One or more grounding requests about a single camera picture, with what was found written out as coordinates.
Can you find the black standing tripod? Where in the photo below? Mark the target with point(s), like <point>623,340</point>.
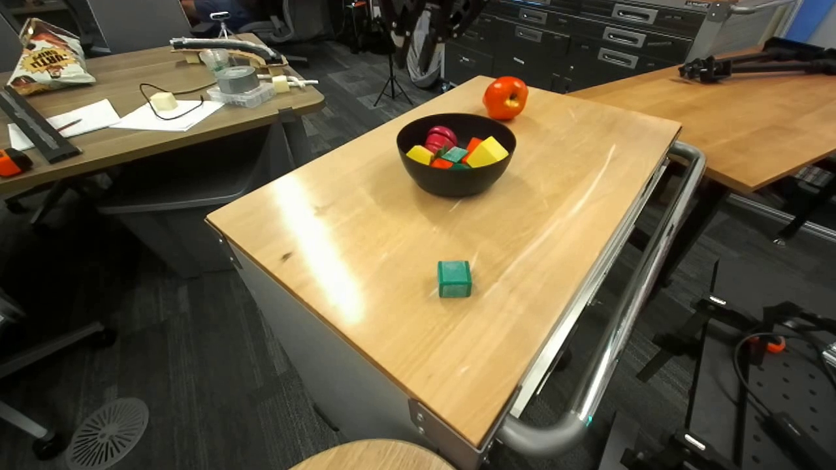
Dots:
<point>394,78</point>

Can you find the green wooden block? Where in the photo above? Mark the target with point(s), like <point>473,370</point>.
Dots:
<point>454,281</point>
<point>454,156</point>

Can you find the steel tool cart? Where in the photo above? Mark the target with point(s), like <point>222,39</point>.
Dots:
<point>330,374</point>

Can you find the grey office chair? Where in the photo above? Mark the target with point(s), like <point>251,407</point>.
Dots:
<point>131,22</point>

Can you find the black office chair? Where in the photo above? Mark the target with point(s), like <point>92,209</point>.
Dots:
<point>34,347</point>

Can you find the light wooden table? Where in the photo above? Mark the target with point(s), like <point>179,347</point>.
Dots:
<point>748,120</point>

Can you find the long black bar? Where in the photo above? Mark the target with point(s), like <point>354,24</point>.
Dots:
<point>40,125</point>

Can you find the white power adapter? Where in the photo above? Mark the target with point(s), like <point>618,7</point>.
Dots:
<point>290,82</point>

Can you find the black bowl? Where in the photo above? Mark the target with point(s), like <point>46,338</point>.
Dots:
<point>454,182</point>

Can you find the round wooden stool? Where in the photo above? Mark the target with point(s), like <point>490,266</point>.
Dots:
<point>374,458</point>

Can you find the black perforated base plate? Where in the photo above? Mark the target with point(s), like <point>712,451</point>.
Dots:
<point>793,407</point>

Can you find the white paper sheet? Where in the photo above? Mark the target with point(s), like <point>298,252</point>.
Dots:
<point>81,118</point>
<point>166,120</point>

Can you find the black metal stand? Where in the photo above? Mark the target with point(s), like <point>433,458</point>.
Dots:
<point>695,347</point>

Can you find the blue panel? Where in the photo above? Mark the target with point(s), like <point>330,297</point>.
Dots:
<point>814,16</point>

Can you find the black folded tripod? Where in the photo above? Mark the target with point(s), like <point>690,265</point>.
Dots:
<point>748,64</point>

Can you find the orange black hand tool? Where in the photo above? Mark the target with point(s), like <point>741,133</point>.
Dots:
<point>15,163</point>

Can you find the grey round perforated disc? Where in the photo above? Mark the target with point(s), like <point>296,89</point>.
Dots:
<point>105,432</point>

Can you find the chips bag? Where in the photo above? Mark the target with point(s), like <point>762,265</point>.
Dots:
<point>49,60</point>

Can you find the brown office table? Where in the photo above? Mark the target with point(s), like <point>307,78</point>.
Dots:
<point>147,142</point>

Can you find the black drawer cabinet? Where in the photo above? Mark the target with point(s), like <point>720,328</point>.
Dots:
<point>565,39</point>

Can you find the clear plastic container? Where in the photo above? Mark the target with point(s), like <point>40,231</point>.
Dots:
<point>249,98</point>

